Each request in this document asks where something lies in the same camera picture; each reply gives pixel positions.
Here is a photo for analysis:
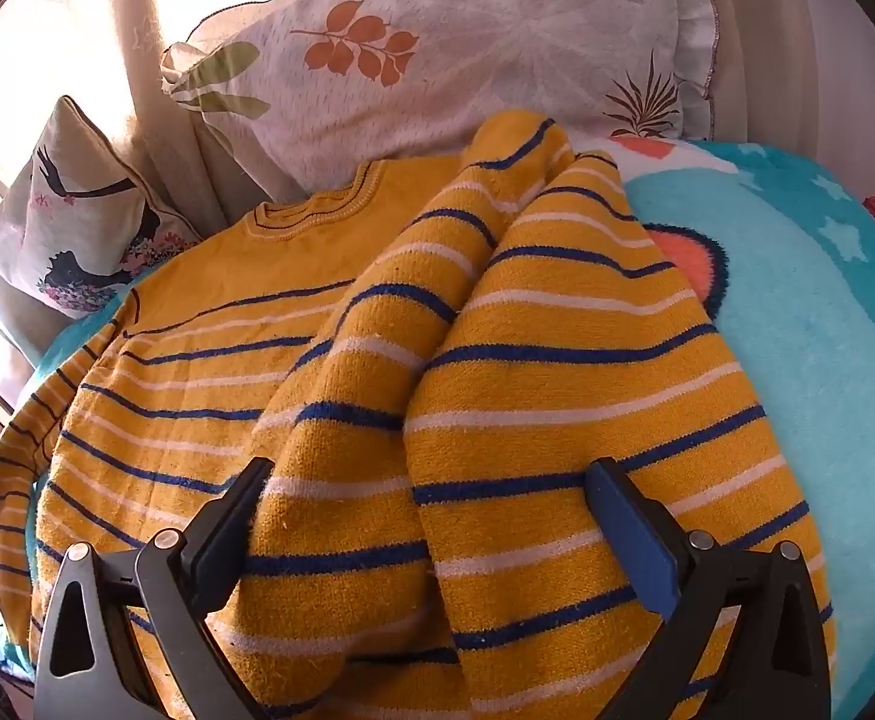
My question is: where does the turquoise star print blanket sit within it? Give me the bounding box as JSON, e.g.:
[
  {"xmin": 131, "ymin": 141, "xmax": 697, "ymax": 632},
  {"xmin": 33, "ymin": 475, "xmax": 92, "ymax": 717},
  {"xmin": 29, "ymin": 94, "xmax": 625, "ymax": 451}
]
[{"xmin": 0, "ymin": 136, "xmax": 875, "ymax": 720}]

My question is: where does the yellow striped sweater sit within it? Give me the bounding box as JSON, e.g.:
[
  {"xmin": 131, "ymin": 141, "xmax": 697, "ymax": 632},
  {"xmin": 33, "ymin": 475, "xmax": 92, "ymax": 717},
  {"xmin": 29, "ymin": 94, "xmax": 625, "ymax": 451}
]
[{"xmin": 0, "ymin": 111, "xmax": 836, "ymax": 720}]

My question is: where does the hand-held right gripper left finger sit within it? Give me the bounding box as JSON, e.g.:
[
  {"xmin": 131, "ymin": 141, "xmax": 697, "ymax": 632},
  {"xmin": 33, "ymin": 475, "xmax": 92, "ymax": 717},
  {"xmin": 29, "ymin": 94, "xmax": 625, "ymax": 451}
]
[{"xmin": 32, "ymin": 456, "xmax": 274, "ymax": 720}]

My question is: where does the small bird print cushion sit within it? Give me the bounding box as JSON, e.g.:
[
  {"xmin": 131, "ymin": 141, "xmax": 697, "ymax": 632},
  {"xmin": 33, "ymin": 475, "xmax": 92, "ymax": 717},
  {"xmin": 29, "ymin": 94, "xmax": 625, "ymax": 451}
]
[{"xmin": 0, "ymin": 95, "xmax": 202, "ymax": 320}]

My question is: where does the white leaf print pillow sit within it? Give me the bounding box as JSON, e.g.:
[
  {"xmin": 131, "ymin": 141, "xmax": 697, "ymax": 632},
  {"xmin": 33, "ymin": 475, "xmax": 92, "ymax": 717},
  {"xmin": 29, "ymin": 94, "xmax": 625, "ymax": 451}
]
[{"xmin": 160, "ymin": 0, "xmax": 724, "ymax": 203}]

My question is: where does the beige curtain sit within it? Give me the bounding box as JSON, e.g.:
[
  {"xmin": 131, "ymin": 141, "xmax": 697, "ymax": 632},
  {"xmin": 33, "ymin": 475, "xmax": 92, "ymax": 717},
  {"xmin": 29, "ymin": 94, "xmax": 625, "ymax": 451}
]
[{"xmin": 0, "ymin": 0, "xmax": 296, "ymax": 391}]

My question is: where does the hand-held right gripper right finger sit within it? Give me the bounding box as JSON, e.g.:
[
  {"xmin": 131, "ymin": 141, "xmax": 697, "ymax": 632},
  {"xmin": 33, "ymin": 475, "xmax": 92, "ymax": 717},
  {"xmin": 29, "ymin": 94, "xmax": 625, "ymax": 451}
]
[{"xmin": 583, "ymin": 457, "xmax": 835, "ymax": 720}]

